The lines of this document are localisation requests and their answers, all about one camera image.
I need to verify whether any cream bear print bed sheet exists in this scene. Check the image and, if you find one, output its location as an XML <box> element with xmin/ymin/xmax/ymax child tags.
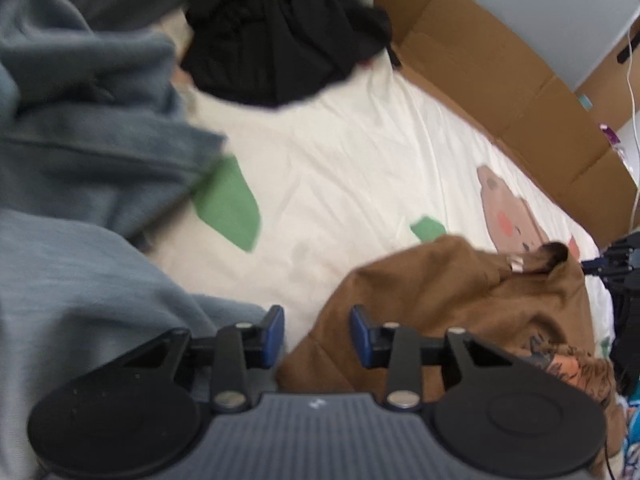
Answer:
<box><xmin>145</xmin><ymin>10</ymin><xmax>616</xmax><ymax>361</ymax></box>

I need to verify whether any brown cardboard sheet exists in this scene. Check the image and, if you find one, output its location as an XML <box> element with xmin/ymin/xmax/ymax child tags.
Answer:
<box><xmin>360</xmin><ymin>0</ymin><xmax>640</xmax><ymax>248</ymax></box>

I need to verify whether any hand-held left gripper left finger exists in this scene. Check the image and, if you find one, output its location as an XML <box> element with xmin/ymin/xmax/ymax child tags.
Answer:
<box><xmin>122</xmin><ymin>305</ymin><xmax>286</xmax><ymax>413</ymax></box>

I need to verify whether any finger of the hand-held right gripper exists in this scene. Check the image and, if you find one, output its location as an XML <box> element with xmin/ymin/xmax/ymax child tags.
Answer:
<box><xmin>582</xmin><ymin>254</ymin><xmax>617</xmax><ymax>277</ymax></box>

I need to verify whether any brown printed t-shirt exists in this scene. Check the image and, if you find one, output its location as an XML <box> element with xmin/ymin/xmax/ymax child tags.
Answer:
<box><xmin>277</xmin><ymin>234</ymin><xmax>626</xmax><ymax>461</ymax></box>

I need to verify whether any blue-grey sweatshirt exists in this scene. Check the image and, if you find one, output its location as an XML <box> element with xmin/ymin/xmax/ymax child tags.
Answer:
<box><xmin>0</xmin><ymin>0</ymin><xmax>281</xmax><ymax>480</ymax></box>

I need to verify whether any white cable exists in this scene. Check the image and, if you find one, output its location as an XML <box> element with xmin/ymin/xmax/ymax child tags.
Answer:
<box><xmin>625</xmin><ymin>25</ymin><xmax>640</xmax><ymax>211</ymax></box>

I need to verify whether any crumpled black garment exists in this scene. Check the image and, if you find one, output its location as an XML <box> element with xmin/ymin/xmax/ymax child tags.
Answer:
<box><xmin>180</xmin><ymin>0</ymin><xmax>401</xmax><ymax>108</ymax></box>

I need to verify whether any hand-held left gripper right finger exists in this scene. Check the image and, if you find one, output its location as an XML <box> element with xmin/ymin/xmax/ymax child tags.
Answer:
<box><xmin>349</xmin><ymin>305</ymin><xmax>521</xmax><ymax>413</ymax></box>

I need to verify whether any folded black garment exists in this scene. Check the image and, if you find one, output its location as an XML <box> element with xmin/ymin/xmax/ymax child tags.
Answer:
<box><xmin>607</xmin><ymin>287</ymin><xmax>640</xmax><ymax>396</ymax></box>

